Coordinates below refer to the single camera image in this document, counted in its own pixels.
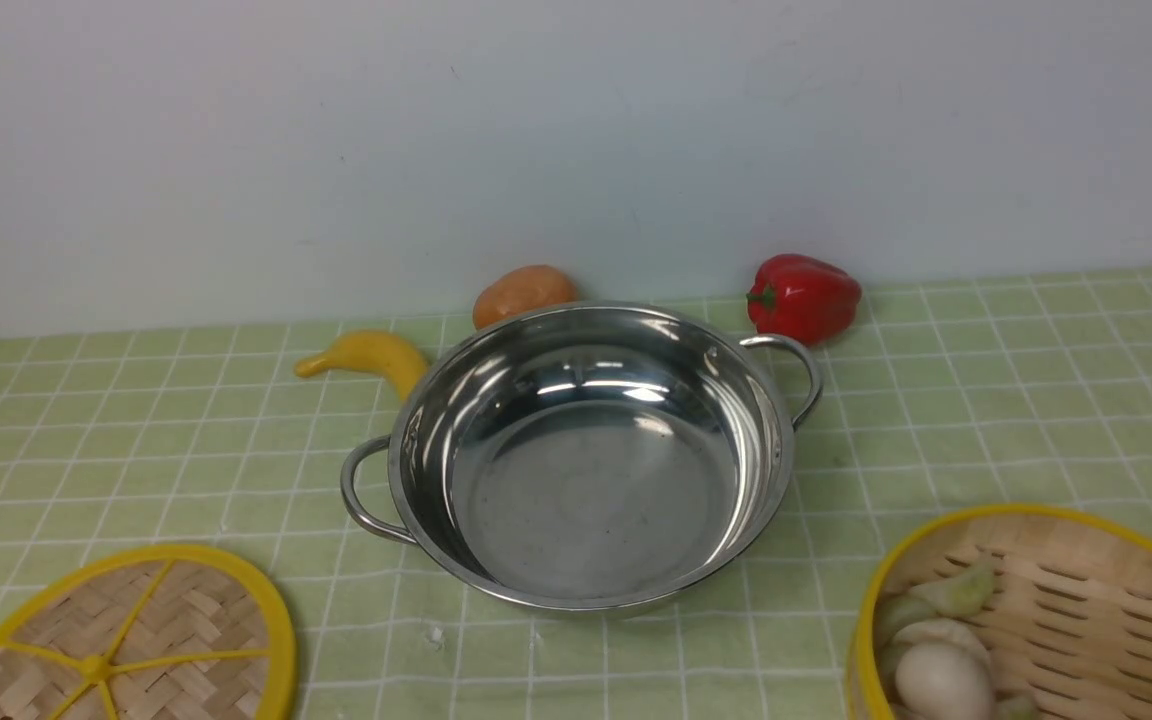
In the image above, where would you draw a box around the yellow-rimmed woven bamboo lid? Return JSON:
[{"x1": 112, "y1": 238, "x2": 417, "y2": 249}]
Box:
[{"x1": 0, "y1": 544, "x2": 298, "y2": 719}]

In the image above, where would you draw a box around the yellow banana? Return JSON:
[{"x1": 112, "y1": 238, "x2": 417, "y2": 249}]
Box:
[{"x1": 293, "y1": 331, "x2": 430, "y2": 401}]

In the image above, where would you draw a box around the stainless steel two-handled pot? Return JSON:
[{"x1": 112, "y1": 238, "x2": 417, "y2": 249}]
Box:
[{"x1": 339, "y1": 301, "x2": 823, "y2": 615}]

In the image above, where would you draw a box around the white round bun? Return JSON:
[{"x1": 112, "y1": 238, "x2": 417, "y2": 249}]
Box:
[{"x1": 893, "y1": 643, "x2": 995, "y2": 719}]

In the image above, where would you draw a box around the yellow-rimmed bamboo steamer basket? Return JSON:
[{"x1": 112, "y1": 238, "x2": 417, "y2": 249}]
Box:
[{"x1": 844, "y1": 503, "x2": 1152, "y2": 719}]

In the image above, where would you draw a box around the red bell pepper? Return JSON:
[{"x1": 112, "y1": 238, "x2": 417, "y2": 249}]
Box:
[{"x1": 746, "y1": 253, "x2": 863, "y2": 346}]

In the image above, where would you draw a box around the green dumpling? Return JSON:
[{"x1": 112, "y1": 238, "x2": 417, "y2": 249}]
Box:
[{"x1": 908, "y1": 553, "x2": 996, "y2": 617}]

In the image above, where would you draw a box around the orange round fruit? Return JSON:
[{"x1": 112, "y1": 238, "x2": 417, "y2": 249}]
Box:
[{"x1": 472, "y1": 264, "x2": 579, "y2": 331}]

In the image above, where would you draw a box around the green tablecloth with white grid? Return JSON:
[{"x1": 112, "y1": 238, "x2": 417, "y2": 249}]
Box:
[{"x1": 0, "y1": 270, "x2": 1152, "y2": 719}]

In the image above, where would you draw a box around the white pleated dumpling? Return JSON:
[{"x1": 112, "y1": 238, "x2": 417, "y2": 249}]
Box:
[{"x1": 892, "y1": 617, "x2": 992, "y2": 669}]

